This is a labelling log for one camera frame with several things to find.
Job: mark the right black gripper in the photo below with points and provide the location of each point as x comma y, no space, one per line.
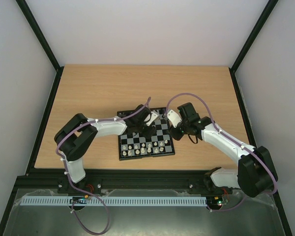
175,132

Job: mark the light blue slotted cable duct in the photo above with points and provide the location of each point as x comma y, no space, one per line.
114,201

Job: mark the frame post black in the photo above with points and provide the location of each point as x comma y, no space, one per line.
266,12
26,11

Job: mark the left frame post black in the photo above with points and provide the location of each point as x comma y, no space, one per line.
26,11

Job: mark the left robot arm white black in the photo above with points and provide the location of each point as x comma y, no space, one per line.
74,139

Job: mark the black magnetic chess board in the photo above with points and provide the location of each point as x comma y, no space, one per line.
137,141

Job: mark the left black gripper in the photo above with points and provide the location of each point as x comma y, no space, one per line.
149,132

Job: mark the black aluminium frame rail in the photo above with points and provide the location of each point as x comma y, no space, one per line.
98,181

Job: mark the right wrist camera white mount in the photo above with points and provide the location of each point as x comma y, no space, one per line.
173,118

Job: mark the right frame post black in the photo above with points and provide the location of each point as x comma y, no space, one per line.
266,12

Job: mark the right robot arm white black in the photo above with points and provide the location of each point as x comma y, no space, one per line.
254,172

